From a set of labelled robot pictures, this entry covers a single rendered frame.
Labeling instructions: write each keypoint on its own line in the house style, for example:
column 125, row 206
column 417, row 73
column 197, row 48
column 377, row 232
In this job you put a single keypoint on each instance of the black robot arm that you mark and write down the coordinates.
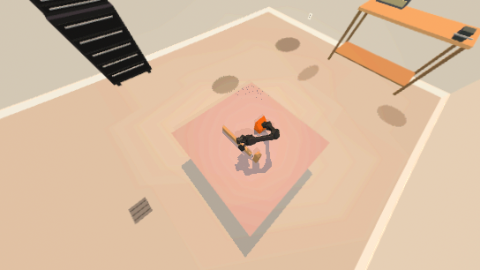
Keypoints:
column 250, row 140

